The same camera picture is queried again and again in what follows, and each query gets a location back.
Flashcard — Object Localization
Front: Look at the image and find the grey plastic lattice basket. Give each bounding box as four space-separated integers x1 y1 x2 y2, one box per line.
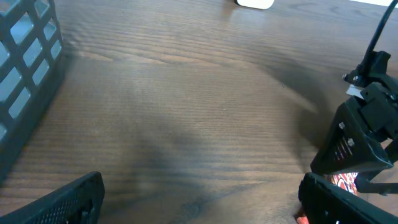
1 0 64 179

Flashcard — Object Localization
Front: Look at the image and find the red chocolate bar wrapper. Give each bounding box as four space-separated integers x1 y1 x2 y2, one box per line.
329 172 358 195

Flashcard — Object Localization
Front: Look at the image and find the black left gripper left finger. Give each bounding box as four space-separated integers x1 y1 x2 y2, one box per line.
1 171 105 224

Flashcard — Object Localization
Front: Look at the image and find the white barcode scanner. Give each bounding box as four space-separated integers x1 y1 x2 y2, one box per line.
236 0 275 10

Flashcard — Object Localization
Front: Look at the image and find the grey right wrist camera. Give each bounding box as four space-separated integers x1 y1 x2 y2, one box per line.
346 84 363 99

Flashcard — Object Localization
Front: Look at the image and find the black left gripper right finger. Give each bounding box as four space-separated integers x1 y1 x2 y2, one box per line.
298 172 397 224

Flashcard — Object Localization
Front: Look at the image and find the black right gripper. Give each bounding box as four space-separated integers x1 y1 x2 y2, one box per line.
310 51 397 195

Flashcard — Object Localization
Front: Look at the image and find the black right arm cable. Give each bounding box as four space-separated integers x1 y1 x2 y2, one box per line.
362 0 398 68

